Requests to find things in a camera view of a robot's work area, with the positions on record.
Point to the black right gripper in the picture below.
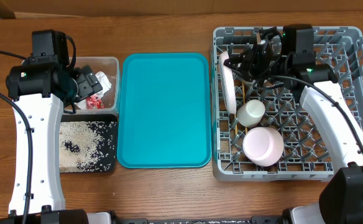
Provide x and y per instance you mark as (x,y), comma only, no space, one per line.
(245,63)

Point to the black plastic tray bin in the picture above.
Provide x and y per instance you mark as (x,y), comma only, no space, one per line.
(88,146)

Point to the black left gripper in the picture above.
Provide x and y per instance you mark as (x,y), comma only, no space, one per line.
(87,81)

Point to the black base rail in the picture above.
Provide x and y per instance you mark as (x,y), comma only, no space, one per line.
(259,219)

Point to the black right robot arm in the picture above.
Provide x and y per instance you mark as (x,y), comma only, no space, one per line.
(287,58)

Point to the teal serving tray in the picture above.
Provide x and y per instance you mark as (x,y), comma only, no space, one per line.
(164,111)

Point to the grey dishwasher rack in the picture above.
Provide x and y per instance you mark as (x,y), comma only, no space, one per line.
(305,156)

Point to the cream cup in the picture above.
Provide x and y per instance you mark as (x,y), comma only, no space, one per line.
(251,113)

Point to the red snack wrapper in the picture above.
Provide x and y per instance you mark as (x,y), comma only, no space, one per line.
(94,102)

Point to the white round plate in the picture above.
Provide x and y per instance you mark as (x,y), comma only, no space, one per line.
(227,83)

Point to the clear plastic waste bin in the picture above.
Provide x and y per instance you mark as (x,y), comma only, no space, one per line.
(108,73)

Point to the wooden chopstick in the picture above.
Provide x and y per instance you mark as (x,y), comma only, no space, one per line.
(235,123)
(244,98)

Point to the spilled rice grains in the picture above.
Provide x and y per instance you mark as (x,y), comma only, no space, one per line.
(82,146)

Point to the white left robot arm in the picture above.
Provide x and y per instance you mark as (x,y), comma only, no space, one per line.
(39,90)

